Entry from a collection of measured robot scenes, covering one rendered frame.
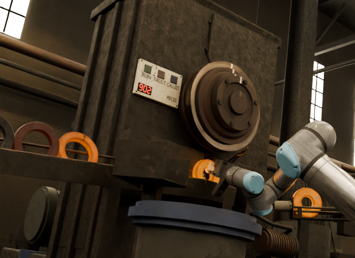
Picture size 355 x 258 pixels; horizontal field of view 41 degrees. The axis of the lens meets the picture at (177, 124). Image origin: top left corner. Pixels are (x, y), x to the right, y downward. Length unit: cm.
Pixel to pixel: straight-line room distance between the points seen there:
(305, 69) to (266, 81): 427
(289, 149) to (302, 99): 541
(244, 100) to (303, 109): 458
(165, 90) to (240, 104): 38
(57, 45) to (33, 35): 46
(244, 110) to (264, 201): 50
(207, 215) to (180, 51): 164
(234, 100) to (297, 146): 81
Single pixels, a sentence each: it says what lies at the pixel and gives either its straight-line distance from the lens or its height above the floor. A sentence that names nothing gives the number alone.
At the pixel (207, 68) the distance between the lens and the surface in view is 243.
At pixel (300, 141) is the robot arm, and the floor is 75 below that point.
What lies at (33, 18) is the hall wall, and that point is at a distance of 895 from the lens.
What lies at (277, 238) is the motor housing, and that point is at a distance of 240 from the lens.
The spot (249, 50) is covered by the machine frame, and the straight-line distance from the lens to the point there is 290.
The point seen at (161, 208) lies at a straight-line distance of 103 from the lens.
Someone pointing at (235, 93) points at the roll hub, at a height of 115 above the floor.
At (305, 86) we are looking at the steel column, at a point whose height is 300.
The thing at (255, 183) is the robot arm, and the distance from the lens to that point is 209.
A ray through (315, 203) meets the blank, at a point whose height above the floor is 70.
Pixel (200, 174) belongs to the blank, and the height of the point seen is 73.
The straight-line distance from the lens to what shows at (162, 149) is 172.
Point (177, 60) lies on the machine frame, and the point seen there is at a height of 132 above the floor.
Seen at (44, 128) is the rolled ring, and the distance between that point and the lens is 197.
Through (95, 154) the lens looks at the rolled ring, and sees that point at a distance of 207.
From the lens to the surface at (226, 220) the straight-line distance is 103.
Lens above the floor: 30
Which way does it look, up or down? 16 degrees up
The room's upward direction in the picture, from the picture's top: 8 degrees clockwise
